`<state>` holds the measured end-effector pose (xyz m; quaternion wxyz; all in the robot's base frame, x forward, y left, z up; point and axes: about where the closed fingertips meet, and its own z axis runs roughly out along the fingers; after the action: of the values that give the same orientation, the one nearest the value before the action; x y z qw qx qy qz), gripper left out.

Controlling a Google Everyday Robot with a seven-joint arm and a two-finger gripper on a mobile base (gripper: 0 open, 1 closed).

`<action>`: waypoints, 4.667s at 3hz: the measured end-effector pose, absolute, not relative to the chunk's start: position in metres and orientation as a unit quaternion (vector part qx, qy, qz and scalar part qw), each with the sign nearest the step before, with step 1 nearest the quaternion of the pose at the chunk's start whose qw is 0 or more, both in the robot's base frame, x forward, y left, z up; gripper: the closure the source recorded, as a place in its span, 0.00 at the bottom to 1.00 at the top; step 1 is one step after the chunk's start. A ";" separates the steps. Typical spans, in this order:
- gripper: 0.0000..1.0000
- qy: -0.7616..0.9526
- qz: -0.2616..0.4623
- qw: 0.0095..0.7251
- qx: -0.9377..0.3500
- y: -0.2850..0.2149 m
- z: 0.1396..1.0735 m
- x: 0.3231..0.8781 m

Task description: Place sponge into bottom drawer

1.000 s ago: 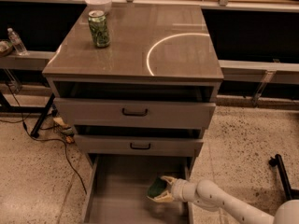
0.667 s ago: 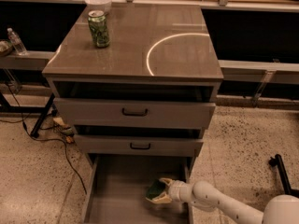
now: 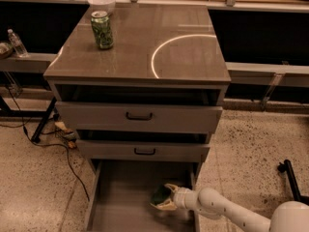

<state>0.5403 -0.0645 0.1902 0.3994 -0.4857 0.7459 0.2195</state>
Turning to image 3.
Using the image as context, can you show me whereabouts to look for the middle grey drawer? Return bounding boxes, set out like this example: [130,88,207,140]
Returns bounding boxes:
[77,140,210,162]

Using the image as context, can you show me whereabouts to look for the black metal stand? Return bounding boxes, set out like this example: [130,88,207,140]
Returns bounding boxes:
[277,159,309,205]

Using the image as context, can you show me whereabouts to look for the grey drawer cabinet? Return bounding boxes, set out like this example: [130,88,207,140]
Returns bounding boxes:
[42,4,232,166]

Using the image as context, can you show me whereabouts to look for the bottom grey drawer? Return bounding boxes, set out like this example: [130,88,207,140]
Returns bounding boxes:
[84,160,199,232]

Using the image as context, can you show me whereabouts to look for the small items on floor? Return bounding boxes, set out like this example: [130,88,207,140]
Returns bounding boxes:
[54,121,77,149]

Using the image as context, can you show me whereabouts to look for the grey drawer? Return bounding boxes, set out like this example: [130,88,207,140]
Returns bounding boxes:
[84,160,199,232]
[56,101,222,133]
[77,140,210,162]

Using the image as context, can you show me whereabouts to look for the green and yellow sponge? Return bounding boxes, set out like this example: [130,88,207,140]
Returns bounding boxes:
[151,185,172,207]

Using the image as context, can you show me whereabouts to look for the black table leg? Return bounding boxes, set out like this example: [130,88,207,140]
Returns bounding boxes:
[31,98,57,143]

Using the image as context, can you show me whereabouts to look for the top grey drawer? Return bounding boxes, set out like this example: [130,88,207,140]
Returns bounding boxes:
[56,101,222,133]

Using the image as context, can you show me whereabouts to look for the black floor cable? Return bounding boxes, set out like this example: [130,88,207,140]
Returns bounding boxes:
[0,87,91,202]

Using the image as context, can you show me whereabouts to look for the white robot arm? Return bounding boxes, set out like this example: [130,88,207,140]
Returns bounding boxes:
[151,184,309,232]

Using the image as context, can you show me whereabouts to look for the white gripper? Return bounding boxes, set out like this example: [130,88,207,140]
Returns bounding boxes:
[152,184,199,211]

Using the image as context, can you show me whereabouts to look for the brown bowl on shelf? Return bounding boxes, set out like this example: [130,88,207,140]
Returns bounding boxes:
[0,42,14,59]

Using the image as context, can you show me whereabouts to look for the white plastic bowl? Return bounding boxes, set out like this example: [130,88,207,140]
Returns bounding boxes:
[88,0,116,15]

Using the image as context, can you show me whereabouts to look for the green soda can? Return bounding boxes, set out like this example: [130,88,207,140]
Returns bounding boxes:
[91,11,113,49]

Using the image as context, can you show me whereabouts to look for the clear water bottle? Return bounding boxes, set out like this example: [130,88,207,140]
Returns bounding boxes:
[8,29,28,57]

